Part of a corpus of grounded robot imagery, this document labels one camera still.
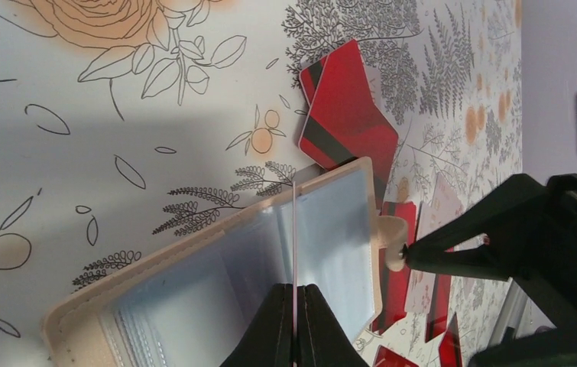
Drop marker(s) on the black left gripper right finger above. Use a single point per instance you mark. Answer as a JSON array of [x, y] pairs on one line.
[[321, 340]]

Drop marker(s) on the red stripe card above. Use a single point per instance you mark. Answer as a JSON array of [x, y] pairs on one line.
[[343, 122], [450, 354], [394, 283]]

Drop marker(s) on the white VIP chip card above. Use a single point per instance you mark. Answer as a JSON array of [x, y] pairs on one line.
[[443, 207]]

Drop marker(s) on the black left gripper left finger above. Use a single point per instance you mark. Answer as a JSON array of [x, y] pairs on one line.
[[267, 342]]

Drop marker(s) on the red VIP card centre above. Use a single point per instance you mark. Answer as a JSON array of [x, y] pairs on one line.
[[386, 357]]

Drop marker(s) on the beige leather card holder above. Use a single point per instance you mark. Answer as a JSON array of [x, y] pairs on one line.
[[190, 303]]

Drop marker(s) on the floral patterned table mat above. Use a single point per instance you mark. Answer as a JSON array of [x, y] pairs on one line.
[[125, 125]]

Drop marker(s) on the red vip card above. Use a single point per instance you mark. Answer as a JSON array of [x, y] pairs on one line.
[[437, 318], [386, 357]]

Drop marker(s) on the red VIP card upper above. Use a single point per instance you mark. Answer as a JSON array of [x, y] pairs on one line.
[[437, 318]]

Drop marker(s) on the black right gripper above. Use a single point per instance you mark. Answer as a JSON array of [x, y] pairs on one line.
[[505, 232]]

